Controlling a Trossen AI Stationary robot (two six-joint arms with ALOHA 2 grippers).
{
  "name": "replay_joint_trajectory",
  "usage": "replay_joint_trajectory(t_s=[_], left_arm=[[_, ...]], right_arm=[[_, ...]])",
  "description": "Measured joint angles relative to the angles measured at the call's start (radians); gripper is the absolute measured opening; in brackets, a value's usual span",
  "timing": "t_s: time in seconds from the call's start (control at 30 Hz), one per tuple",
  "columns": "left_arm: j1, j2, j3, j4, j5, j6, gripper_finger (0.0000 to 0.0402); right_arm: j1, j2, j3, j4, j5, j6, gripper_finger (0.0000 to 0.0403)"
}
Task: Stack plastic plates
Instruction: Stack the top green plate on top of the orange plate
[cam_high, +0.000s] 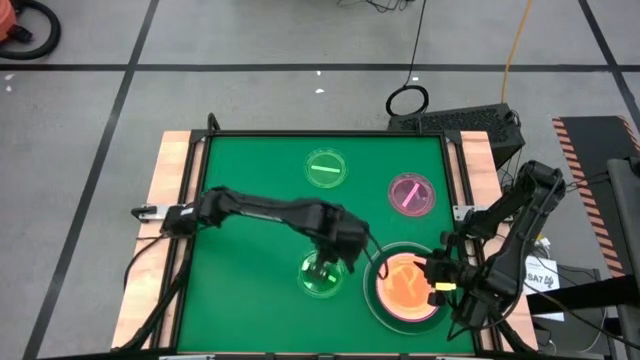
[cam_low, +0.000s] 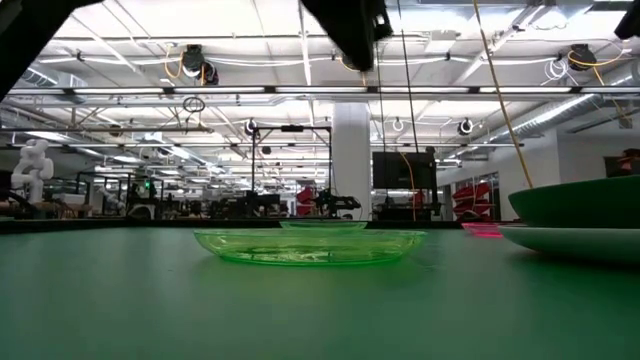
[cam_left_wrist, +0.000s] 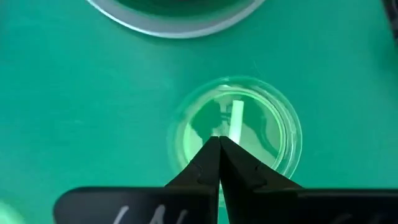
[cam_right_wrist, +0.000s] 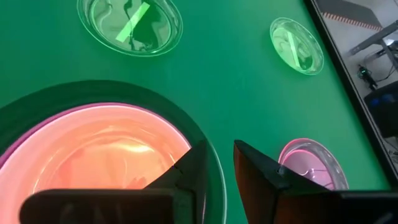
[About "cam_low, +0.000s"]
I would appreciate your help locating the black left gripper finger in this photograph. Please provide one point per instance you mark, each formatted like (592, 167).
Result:
(361, 59)

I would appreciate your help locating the small green transparent plate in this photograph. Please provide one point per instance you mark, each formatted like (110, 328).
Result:
(322, 225)

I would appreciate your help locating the large green transparent plate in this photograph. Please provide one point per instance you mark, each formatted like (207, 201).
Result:
(310, 247)

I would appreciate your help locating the small pink transparent plate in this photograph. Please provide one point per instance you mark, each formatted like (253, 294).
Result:
(482, 230)

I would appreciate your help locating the dark green plastic plate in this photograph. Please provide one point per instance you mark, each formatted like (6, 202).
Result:
(580, 202)

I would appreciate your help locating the black background robot arm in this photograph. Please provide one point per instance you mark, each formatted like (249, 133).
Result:
(335, 202)

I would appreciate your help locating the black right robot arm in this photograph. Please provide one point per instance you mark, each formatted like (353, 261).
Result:
(631, 17)

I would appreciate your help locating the white square pillar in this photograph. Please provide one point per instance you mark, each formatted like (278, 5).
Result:
(352, 165)

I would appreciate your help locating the black monitor screen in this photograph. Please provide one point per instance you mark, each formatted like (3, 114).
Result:
(395, 170)

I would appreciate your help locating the red storage bins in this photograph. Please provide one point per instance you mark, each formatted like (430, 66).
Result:
(472, 197)

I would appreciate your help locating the long ceiling light bar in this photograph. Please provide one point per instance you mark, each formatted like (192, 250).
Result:
(125, 90)

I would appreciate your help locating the person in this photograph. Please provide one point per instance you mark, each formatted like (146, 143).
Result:
(629, 162)

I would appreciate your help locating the pale white plastic plate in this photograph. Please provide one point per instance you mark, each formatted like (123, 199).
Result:
(580, 245)

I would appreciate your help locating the silver ventilation duct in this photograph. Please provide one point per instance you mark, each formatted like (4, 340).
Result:
(550, 117)

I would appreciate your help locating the black workstation frame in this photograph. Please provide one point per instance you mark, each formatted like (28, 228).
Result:
(125, 192)

